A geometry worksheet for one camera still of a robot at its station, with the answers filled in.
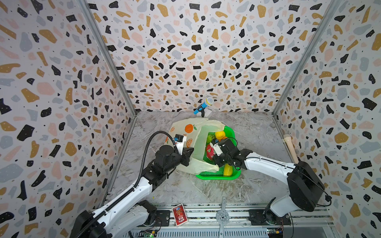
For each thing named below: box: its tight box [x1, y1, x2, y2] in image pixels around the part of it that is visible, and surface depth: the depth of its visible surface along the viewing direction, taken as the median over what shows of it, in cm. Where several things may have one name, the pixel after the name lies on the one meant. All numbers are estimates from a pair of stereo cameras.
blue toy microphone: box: [192, 97, 214, 116], surface depth 95 cm
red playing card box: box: [171, 203, 189, 228], surface depth 75 cm
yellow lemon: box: [214, 130, 226, 141], surface depth 99 cm
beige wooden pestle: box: [283, 133, 300, 165], surface depth 105 cm
